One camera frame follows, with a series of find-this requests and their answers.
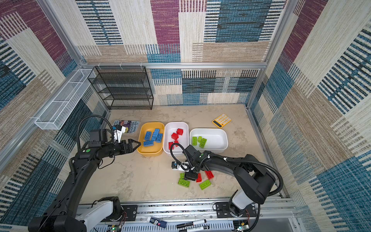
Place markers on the blue marker pen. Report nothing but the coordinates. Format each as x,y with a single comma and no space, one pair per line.
158,222

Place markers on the white plastic tub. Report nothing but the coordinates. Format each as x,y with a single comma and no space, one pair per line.
175,132
216,139

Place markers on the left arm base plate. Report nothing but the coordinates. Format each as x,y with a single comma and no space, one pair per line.
127,213

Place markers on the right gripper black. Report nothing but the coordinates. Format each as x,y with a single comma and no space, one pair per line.
190,176

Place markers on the treehouse paperback book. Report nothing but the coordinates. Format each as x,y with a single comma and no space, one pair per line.
127,126

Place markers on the blue lego brick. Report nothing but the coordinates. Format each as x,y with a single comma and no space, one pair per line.
159,138
148,143
156,132
148,136

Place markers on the right white plastic tub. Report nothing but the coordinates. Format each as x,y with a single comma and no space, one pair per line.
216,139

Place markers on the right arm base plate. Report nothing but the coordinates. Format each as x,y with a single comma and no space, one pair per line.
226,210

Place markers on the green lego plate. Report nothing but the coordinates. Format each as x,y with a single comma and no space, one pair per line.
205,184
202,143
194,140

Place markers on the black wire mesh shelf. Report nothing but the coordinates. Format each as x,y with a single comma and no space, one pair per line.
122,87

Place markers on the green lego plate hollow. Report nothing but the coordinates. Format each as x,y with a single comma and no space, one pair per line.
184,183

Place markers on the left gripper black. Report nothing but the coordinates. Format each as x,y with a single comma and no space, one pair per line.
129,146

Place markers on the yellow calculator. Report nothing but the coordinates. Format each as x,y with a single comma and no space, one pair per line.
221,121

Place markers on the white wire wall basket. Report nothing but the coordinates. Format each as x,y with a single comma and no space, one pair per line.
61,107

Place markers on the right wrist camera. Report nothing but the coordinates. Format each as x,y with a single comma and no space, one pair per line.
179,166

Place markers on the large red lego brick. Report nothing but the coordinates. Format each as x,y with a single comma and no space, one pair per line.
175,136

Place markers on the yellow plastic tub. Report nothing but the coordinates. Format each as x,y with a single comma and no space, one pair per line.
151,139

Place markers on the middle white plastic tub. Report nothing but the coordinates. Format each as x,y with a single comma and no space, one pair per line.
175,132

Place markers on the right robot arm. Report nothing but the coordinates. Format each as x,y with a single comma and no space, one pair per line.
256,179

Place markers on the black white marker pen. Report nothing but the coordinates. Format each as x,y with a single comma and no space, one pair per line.
197,229

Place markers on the red lego brick tall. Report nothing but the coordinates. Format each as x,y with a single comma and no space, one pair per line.
180,131

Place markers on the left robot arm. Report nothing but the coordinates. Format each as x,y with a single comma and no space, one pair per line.
61,216

